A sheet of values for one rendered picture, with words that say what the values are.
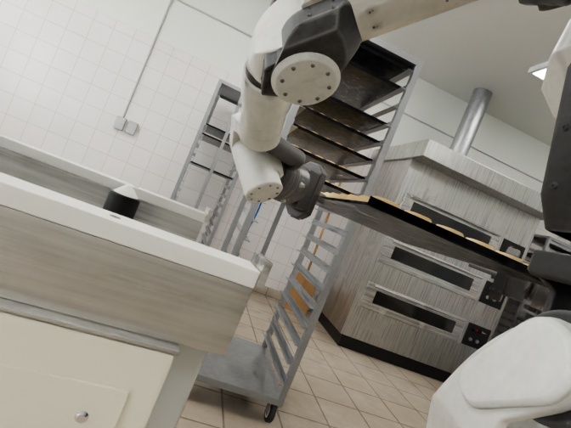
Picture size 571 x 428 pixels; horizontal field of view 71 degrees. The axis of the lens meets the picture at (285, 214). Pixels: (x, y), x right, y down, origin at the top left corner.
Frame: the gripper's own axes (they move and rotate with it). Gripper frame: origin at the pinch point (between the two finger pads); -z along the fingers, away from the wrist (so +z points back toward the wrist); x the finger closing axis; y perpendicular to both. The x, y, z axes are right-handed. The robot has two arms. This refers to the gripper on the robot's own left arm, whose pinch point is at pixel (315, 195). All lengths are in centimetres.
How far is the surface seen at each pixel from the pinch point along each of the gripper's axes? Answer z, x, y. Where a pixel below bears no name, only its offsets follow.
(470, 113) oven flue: -366, 168, 79
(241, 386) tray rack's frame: -80, -86, 45
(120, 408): 60, -20, -29
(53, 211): 65, -11, -24
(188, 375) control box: 53, -20, -28
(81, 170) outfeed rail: 50, -11, 2
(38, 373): 63, -19, -26
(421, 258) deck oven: -308, 2, 53
